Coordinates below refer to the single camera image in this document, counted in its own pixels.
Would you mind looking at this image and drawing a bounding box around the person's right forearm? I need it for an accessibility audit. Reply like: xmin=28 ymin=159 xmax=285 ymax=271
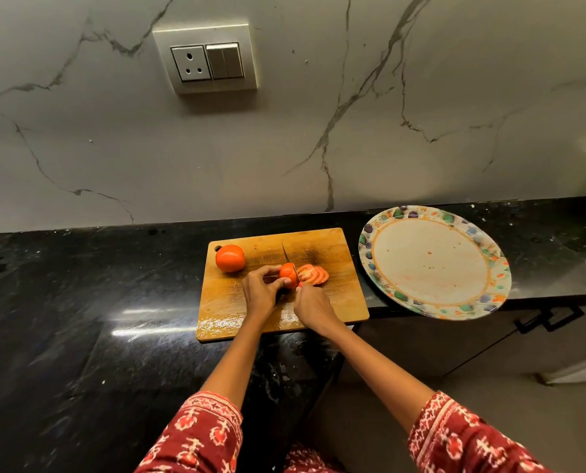
xmin=322 ymin=319 xmax=437 ymax=434

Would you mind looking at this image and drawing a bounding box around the red patterned right sleeve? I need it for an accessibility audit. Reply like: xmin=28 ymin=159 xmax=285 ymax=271
xmin=407 ymin=391 xmax=552 ymax=473

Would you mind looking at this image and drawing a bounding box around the wall socket and switch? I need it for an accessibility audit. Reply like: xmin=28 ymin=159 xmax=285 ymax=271
xmin=152 ymin=23 xmax=259 ymax=96

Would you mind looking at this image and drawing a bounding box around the red patterned left sleeve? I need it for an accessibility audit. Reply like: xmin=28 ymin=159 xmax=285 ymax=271
xmin=134 ymin=391 xmax=244 ymax=473

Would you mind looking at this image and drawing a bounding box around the red patterned tunic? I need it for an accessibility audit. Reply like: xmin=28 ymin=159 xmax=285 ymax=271
xmin=282 ymin=441 xmax=346 ymax=473

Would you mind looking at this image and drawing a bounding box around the person's left hand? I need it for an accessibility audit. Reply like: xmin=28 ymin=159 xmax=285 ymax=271
xmin=241 ymin=264 xmax=292 ymax=326

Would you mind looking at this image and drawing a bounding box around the floral rimmed plate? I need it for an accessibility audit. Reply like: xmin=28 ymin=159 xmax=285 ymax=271
xmin=357 ymin=205 xmax=513 ymax=322

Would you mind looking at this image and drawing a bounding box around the red patterned sleeve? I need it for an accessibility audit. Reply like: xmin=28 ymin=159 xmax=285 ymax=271
xmin=134 ymin=391 xmax=244 ymax=473
xmin=407 ymin=391 xmax=552 ymax=473

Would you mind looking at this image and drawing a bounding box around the wooden cutting board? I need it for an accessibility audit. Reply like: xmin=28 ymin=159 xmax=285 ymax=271
xmin=196 ymin=227 xmax=371 ymax=344

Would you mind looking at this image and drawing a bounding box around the person's left forearm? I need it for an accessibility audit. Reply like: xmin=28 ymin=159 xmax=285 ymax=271
xmin=199 ymin=315 xmax=267 ymax=409

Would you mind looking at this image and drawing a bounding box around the person's right hand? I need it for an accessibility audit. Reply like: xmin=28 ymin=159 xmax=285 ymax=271
xmin=292 ymin=282 xmax=346 ymax=338

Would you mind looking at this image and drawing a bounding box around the black cabinet handle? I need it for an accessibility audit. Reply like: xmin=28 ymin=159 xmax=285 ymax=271
xmin=541 ymin=305 xmax=585 ymax=333
xmin=513 ymin=309 xmax=555 ymax=336

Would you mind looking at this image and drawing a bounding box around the brown lower cabinet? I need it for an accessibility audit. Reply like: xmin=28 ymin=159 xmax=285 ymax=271
xmin=342 ymin=300 xmax=586 ymax=385

